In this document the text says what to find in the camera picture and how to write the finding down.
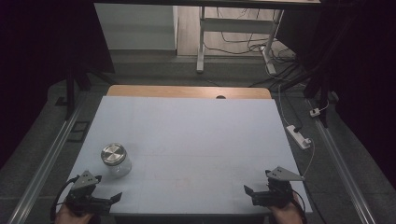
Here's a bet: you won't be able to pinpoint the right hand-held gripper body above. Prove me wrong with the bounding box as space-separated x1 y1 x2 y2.
252 165 304 209

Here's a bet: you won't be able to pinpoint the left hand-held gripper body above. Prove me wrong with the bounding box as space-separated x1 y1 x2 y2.
66 170 112 217

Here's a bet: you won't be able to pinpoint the round stainless steel container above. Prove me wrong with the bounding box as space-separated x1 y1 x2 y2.
100 143 128 167

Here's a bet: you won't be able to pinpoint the person's left hand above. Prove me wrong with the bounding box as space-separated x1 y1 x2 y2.
54 202 94 224

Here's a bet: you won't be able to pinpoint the person's right hand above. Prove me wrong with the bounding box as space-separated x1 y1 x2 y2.
267 202 304 224

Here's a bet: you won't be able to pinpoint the white power strip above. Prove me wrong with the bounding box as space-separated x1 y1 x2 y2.
286 124 313 150

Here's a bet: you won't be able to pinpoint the white foam board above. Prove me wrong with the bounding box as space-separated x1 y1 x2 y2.
64 95 314 216

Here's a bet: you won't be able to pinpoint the black stand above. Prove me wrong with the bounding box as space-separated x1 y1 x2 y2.
55 66 117 121
270 59 332 129

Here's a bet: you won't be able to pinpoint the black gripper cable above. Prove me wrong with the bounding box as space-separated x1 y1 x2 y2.
49 175 80 224
291 189 308 224

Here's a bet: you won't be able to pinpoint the metal floor rail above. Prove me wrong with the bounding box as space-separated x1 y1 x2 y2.
7 102 86 224
306 98 378 224

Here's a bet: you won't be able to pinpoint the black floor cables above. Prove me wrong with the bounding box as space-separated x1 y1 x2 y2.
203 7 302 89

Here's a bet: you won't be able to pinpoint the white desk frame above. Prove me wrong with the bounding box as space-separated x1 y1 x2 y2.
195 6 285 76

